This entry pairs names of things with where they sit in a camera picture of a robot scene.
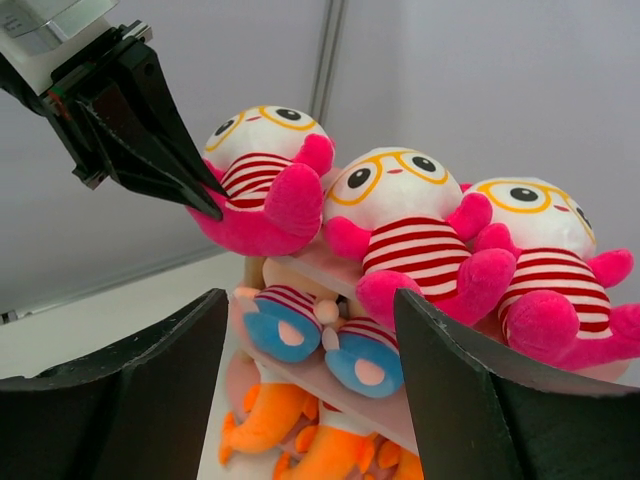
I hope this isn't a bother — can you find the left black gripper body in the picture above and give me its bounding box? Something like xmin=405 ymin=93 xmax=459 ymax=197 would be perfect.
xmin=1 ymin=20 xmax=151 ymax=189

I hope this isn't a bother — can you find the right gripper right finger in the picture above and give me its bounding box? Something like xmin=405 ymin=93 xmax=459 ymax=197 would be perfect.
xmin=394 ymin=290 xmax=639 ymax=479

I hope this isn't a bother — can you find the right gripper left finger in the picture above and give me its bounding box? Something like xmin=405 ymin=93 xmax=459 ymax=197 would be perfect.
xmin=1 ymin=289 xmax=229 ymax=480

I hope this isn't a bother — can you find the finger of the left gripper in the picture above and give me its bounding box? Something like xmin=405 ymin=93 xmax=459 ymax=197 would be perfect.
xmin=119 ymin=42 xmax=226 ymax=196
xmin=77 ymin=81 xmax=223 ymax=221

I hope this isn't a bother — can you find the orange shark plush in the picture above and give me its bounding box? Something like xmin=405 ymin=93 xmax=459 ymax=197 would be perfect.
xmin=218 ymin=381 xmax=319 ymax=465
xmin=272 ymin=401 xmax=377 ymax=479
xmin=376 ymin=440 xmax=425 ymax=480

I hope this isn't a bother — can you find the white glasses plush face up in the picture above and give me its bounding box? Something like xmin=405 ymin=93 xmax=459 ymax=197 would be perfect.
xmin=188 ymin=105 xmax=335 ymax=256

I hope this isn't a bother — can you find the white glasses plush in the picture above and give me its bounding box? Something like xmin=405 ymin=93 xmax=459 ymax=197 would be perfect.
xmin=465 ymin=177 xmax=639 ymax=371

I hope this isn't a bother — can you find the boy doll plush large head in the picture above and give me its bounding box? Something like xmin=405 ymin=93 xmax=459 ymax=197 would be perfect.
xmin=234 ymin=257 xmax=343 ymax=363

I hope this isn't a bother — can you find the white plush face down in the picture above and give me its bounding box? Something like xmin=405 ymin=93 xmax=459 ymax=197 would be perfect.
xmin=323 ymin=147 xmax=516 ymax=329

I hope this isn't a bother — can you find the orange shark plush in shelf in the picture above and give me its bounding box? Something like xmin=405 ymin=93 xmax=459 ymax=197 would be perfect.
xmin=376 ymin=440 xmax=425 ymax=480

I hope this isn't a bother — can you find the pink three-tier shelf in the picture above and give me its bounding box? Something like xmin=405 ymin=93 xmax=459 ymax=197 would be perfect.
xmin=222 ymin=164 xmax=634 ymax=456

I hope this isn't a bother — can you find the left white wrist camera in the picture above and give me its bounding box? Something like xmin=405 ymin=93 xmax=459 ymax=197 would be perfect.
xmin=1 ymin=0 xmax=119 ymax=94

